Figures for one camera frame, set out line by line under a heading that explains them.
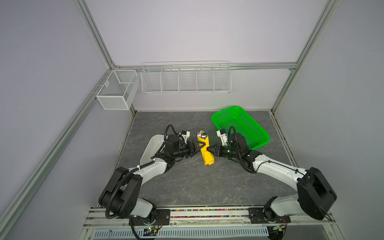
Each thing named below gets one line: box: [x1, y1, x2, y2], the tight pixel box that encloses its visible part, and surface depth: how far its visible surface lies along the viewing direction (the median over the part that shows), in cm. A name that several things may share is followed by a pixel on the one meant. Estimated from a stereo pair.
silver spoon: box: [197, 131, 208, 140], surface depth 86 cm
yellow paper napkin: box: [197, 134, 215, 166], surface depth 80 cm
